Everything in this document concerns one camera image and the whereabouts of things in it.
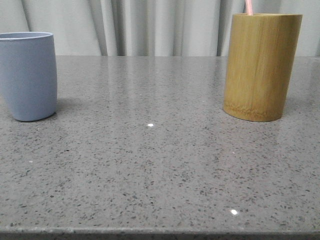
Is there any blue plastic cup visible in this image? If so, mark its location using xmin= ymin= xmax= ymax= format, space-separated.
xmin=0 ymin=32 xmax=57 ymax=122

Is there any pink chopstick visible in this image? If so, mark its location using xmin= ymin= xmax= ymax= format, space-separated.
xmin=245 ymin=0 xmax=254 ymax=16

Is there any grey pleated curtain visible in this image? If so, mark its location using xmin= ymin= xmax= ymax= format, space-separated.
xmin=0 ymin=0 xmax=320 ymax=57

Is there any bamboo cylinder holder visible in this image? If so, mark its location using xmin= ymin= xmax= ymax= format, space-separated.
xmin=223 ymin=13 xmax=303 ymax=122

